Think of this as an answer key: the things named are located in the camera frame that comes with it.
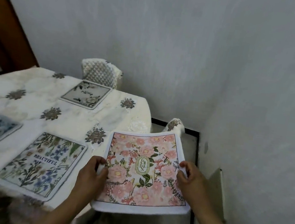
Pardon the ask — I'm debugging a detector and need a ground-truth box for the person's left forearm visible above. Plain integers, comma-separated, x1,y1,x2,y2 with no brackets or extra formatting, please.
22,185,90,224

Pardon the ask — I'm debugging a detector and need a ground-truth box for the person's left hand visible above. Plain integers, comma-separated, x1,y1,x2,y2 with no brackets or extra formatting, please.
71,153,111,207

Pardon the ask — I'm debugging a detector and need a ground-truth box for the pink floral cloth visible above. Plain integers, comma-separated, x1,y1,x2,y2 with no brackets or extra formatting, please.
89,123,199,223

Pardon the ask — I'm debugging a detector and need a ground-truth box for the brown wooden door frame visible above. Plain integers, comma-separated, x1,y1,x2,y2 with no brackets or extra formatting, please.
0,0,48,88

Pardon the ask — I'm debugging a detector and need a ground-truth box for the white floral tablecloth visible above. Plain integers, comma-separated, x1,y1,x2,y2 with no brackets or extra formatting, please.
0,62,191,224

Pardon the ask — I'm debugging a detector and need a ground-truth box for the blue and yellow floral cloth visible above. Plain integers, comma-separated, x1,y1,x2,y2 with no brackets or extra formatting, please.
0,127,89,206

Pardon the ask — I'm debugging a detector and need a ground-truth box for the white quilted chair cover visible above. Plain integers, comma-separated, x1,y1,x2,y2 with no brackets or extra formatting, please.
79,56,125,91

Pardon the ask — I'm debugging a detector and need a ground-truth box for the grey floral cloth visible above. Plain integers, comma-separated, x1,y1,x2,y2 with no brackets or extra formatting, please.
58,77,113,112

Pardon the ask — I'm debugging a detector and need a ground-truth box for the person's right hand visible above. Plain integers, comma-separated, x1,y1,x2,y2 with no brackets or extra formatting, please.
173,160,214,208

